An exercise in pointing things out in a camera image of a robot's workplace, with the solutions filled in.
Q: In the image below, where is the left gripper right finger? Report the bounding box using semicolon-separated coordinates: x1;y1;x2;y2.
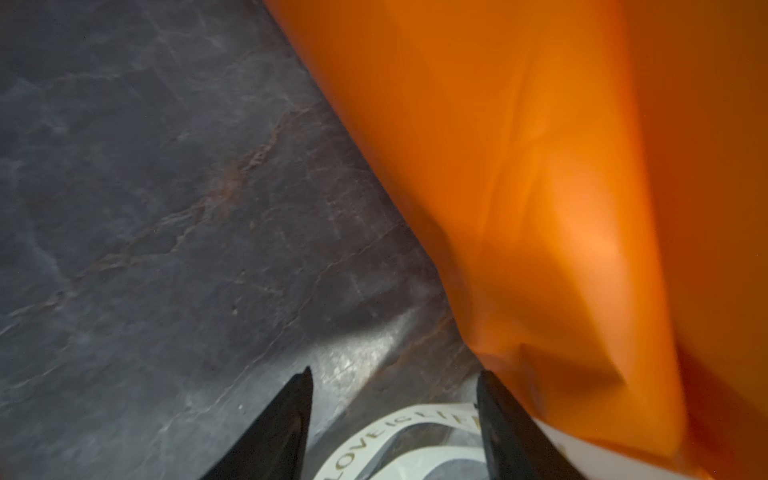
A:
476;370;585;480

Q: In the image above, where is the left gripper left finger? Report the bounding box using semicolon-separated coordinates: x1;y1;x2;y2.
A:
202;368;313;480

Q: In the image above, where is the white ribbon strip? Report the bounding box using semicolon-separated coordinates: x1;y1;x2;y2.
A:
312;403;684;480

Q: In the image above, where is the orange wrapping paper sheet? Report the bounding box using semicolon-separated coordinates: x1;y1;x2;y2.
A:
267;1;767;479

